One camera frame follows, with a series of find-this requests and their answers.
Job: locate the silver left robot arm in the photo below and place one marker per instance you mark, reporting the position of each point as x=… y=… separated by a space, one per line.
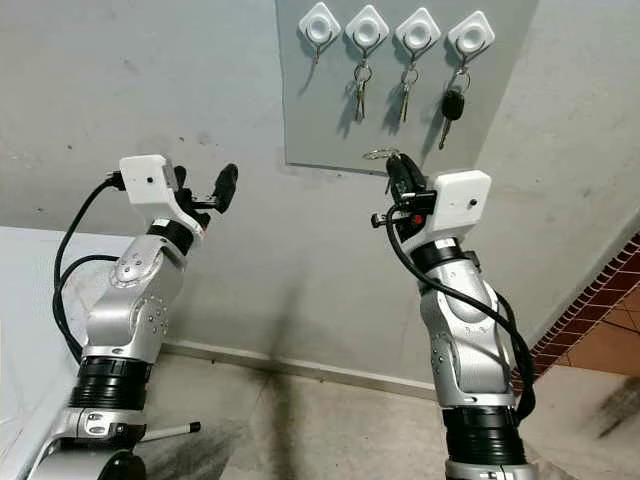
x=130 y=310

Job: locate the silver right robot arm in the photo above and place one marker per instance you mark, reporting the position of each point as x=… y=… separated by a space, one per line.
x=465 y=340

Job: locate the black car key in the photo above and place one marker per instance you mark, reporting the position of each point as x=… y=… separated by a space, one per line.
x=452 y=103

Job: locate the white table leg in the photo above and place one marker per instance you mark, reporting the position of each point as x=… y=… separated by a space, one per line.
x=170 y=432

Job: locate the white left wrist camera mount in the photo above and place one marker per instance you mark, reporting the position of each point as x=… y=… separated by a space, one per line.
x=145 y=178

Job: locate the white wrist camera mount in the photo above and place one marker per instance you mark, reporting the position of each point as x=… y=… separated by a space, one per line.
x=460 y=200
x=145 y=178

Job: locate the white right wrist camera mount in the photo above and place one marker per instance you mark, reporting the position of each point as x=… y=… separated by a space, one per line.
x=460 y=200

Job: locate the grey wall board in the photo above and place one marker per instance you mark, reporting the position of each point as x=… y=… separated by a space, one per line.
x=310 y=110

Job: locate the white diamond wall hook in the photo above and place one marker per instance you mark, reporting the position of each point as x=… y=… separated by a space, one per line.
x=419 y=30
x=471 y=34
x=367 y=27
x=319 y=24

